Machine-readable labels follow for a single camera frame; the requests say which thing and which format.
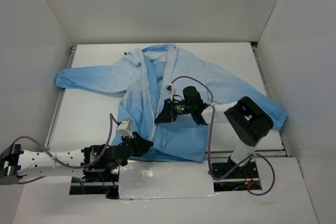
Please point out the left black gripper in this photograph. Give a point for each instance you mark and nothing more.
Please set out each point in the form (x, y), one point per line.
(135, 144)

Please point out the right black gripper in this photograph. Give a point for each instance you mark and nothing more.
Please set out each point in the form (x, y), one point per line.
(169, 110)

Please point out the light blue zip jacket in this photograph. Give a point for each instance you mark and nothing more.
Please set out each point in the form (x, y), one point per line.
(144, 73)

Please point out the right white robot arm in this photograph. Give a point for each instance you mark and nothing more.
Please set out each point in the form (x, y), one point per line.
(247, 119)

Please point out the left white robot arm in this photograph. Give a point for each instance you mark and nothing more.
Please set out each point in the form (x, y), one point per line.
(19, 166)

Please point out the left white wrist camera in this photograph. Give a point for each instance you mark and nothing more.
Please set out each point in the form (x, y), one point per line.
(125, 127)

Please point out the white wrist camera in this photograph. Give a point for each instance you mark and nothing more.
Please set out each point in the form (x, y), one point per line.
(170, 90)
(125, 127)

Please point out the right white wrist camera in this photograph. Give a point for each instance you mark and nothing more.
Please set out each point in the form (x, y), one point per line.
(170, 90)

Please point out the aluminium rail frame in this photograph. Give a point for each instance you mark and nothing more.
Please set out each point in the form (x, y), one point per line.
(81, 117)

